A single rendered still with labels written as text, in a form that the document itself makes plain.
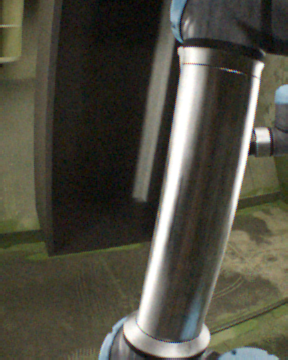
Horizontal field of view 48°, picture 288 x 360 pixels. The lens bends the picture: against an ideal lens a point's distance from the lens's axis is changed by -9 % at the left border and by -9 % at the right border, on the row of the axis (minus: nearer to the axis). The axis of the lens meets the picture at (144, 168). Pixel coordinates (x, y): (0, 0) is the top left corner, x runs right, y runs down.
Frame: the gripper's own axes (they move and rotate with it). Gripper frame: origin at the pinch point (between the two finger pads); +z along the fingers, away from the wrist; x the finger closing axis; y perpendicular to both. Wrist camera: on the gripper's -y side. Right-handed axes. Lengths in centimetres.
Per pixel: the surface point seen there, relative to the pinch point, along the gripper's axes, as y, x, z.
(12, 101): 87, 94, 123
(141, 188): 88, 21, 28
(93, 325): 81, -55, 53
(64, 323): 78, -54, 67
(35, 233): 116, 4, 106
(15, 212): 105, 16, 117
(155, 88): 43, 54, 14
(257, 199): 204, 47, -56
